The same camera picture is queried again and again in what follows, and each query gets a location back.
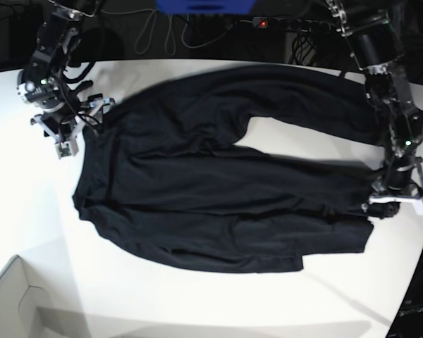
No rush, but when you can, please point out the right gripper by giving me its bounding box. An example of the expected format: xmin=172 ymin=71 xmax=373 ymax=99
xmin=30 ymin=94 xmax=115 ymax=148

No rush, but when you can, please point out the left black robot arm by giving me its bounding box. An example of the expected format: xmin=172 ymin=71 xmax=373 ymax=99
xmin=326 ymin=1 xmax=423 ymax=218

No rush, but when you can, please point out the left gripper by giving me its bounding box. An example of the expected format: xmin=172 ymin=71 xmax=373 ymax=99
xmin=361 ymin=156 xmax=423 ymax=218

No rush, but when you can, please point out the black power strip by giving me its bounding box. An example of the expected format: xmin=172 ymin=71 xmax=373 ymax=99
xmin=250 ymin=16 xmax=333 ymax=32

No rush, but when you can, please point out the blue plastic bin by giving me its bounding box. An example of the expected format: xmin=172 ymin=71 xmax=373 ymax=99
xmin=156 ymin=0 xmax=256 ymax=15

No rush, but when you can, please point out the black t-shirt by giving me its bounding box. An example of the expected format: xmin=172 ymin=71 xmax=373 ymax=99
xmin=73 ymin=65 xmax=399 ymax=273

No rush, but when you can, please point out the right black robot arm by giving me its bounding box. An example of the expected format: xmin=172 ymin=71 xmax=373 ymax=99
xmin=17 ymin=1 xmax=115 ymax=158

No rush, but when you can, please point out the white cardboard box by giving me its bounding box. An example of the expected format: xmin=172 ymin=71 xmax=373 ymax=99
xmin=0 ymin=256 xmax=91 ymax=337

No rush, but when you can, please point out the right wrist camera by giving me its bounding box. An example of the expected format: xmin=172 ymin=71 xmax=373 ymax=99
xmin=55 ymin=139 xmax=78 ymax=159

